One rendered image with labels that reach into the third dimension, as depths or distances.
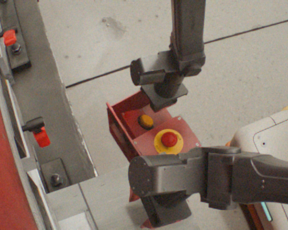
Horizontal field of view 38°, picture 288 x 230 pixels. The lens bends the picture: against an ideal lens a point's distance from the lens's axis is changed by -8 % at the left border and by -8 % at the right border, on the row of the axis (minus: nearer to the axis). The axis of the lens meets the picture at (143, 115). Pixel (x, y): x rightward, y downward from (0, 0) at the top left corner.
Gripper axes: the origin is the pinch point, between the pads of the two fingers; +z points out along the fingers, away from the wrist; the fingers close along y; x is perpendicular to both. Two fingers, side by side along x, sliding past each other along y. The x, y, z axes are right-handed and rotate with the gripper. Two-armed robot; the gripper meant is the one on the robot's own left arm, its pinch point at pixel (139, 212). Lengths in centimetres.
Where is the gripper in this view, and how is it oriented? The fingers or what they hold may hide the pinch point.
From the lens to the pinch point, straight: 80.2
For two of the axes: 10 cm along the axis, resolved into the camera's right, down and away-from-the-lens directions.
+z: -4.7, 5.3, 7.0
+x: 8.0, -0.8, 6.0
